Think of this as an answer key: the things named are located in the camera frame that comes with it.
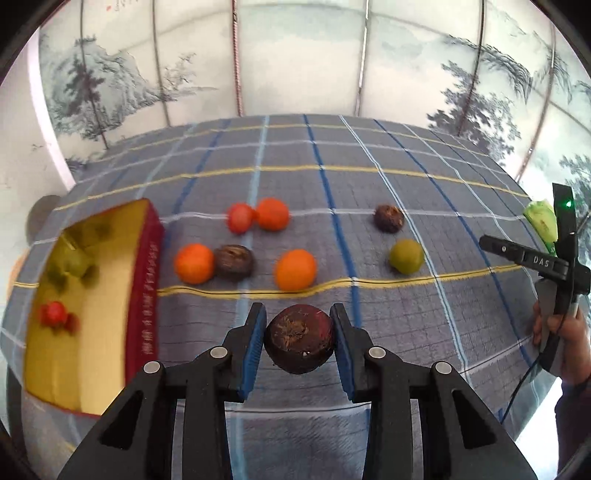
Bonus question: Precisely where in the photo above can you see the dark purple mangosteen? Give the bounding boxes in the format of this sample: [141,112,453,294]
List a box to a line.
[263,304,335,375]

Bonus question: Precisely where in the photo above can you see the orange tangerine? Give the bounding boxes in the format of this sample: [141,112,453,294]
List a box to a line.
[273,249,317,291]
[256,198,290,232]
[174,243,214,285]

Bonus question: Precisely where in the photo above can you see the green round fruit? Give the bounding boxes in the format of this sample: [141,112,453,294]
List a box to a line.
[62,249,94,278]
[389,239,425,275]

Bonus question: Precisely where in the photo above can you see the small red tomato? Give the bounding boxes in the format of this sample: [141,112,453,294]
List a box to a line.
[40,301,68,328]
[226,203,256,235]

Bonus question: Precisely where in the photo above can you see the right forearm dark sleeve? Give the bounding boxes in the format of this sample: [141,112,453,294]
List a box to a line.
[555,379,591,470]

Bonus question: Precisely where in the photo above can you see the person's right hand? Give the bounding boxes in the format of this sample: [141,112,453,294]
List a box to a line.
[547,308,590,386]

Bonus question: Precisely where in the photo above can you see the red gold toffee tin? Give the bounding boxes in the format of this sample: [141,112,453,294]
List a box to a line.
[23,198,164,417]

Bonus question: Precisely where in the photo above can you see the orange tangerine by tomato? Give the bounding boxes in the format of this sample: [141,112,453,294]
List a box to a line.
[256,198,290,232]

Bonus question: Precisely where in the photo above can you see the plaid grey tablecloth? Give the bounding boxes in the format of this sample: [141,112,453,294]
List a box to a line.
[2,114,552,479]

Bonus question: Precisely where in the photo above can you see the painted folding screen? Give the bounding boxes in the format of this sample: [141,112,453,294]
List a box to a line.
[36,0,591,259]

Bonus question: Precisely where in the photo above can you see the orange cushion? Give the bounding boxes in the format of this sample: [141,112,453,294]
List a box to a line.
[7,257,24,297]

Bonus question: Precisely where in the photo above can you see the black cable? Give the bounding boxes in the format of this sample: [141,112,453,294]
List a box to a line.
[499,354,544,425]

